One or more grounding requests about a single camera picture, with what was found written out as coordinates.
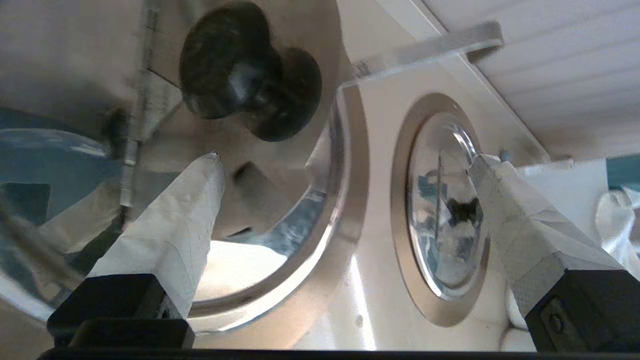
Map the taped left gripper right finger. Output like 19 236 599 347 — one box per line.
470 155 640 351

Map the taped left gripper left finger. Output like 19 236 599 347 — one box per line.
47 152 226 348

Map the steel lid with black knob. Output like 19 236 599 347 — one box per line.
406 111 490 302
0 0 347 323

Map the white rectangular holder box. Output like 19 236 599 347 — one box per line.
515 159 608 246

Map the white woven cloth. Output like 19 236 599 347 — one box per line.
594 186 640 281

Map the brown round counter ring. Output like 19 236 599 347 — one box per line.
390 91 501 328

